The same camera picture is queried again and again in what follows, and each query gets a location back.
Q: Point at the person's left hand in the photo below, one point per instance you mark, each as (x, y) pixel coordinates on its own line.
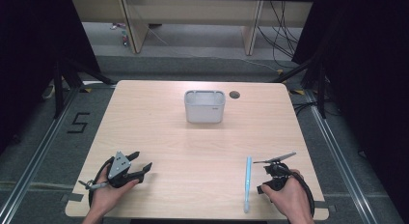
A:
(109, 196)

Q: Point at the person's right hand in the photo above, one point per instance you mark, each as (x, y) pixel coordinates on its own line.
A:
(289, 198)

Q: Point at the grey toothbrush holder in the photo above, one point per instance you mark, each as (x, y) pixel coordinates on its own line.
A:
(204, 109)

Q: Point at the black curtain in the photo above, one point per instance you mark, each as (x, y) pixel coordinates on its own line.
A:
(32, 56)
(369, 72)

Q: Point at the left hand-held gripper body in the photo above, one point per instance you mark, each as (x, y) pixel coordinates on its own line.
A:
(118, 167)

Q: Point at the metal floor rail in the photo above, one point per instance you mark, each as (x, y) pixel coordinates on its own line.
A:
(35, 156)
(340, 156)

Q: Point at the black tape piece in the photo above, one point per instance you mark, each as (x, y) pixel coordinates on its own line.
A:
(73, 197)
(323, 205)

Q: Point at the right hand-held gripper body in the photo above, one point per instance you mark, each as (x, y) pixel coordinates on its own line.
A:
(277, 174)

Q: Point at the wooden background desk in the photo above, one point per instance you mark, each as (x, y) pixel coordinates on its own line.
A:
(193, 11)

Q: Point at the small colourful floor object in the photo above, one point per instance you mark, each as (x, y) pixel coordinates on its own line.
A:
(124, 38)

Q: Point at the black metal stand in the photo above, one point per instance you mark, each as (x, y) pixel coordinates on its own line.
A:
(316, 85)
(59, 89)

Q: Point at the yellow black floor tape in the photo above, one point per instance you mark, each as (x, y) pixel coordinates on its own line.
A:
(86, 89)
(298, 92)

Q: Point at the light blue toothbrush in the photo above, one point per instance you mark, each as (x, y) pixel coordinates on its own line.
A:
(247, 182)

